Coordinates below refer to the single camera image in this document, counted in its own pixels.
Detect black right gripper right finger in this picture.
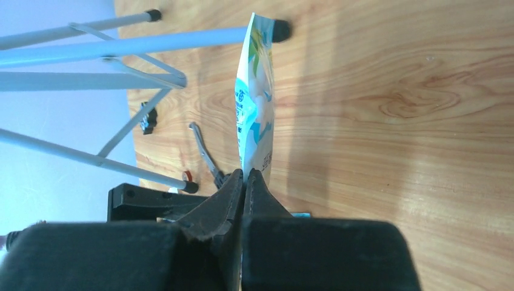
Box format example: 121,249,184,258
241,170,313,290

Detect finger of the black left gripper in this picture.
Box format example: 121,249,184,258
107,183,207,221

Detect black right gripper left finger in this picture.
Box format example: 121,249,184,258
160,169,244,290

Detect large blue cotton packet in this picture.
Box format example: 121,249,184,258
234,13,276,184

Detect blue bandage strip packet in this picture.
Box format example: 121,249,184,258
291,212,312,218

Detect small red gold tin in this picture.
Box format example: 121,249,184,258
182,170,193,182

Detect black handled scissors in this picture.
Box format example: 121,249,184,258
189,122,230,189

